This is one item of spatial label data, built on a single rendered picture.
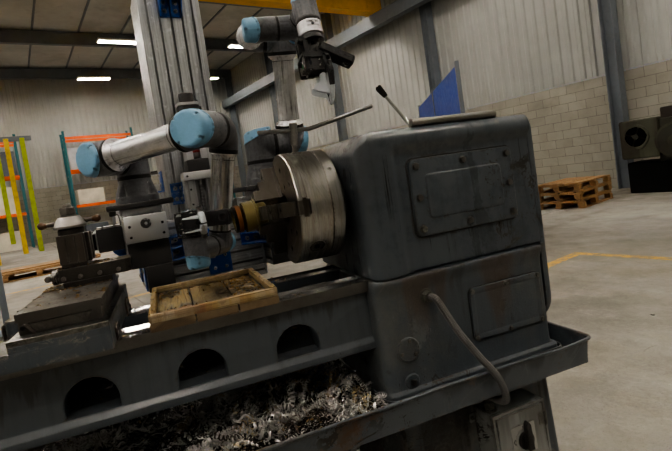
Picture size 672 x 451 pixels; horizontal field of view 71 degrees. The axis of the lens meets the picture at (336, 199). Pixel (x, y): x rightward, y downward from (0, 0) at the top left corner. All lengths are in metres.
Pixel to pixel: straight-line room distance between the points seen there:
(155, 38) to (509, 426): 1.87
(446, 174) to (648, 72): 10.26
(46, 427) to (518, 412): 1.17
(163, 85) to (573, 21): 10.94
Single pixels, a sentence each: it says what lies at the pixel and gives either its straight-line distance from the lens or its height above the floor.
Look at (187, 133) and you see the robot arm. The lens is 1.47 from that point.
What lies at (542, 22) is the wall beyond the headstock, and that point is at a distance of 12.64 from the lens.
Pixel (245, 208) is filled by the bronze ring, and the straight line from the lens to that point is 1.29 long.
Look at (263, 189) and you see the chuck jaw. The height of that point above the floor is 1.15.
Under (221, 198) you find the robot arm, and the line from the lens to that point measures 1.61.
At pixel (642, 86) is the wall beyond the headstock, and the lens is 11.49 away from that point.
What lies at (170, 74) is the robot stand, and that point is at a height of 1.66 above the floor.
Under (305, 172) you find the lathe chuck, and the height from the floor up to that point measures 1.17.
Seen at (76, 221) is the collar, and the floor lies 1.13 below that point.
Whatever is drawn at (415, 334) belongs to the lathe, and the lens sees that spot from 1.32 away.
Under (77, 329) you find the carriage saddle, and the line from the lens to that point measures 1.12.
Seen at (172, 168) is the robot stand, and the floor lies 1.28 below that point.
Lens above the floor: 1.16
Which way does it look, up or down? 3 degrees down
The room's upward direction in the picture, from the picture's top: 8 degrees counter-clockwise
